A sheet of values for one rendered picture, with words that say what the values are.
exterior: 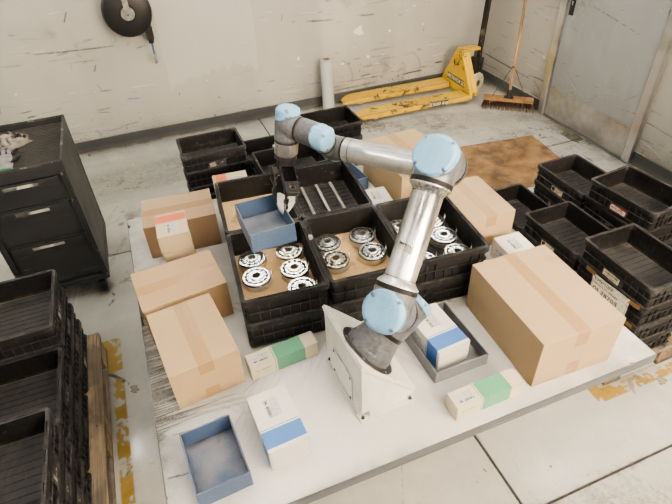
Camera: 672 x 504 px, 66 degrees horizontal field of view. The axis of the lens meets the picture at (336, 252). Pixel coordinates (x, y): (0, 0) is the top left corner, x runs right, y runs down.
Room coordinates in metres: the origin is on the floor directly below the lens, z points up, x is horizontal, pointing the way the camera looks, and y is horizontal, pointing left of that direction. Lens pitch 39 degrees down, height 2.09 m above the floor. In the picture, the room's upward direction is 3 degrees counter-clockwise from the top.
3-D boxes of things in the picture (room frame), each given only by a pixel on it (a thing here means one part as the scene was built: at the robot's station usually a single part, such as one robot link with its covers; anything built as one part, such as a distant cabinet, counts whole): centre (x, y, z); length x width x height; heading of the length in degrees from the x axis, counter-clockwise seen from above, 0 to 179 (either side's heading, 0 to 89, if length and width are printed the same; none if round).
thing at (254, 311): (1.44, 0.22, 0.87); 0.40 x 0.30 x 0.11; 15
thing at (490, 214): (1.87, -0.60, 0.78); 0.30 x 0.22 x 0.16; 17
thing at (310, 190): (1.91, 0.03, 0.87); 0.40 x 0.30 x 0.11; 15
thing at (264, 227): (1.42, 0.23, 1.10); 0.20 x 0.15 x 0.07; 21
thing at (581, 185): (2.64, -1.46, 0.31); 0.40 x 0.30 x 0.34; 20
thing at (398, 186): (2.24, -0.37, 0.80); 0.40 x 0.30 x 0.20; 22
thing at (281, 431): (0.88, 0.19, 0.75); 0.20 x 0.12 x 0.09; 24
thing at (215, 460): (0.79, 0.37, 0.74); 0.20 x 0.15 x 0.07; 24
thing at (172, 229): (1.69, 0.64, 0.89); 0.16 x 0.12 x 0.07; 18
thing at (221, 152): (3.06, 0.77, 0.37); 0.40 x 0.30 x 0.45; 110
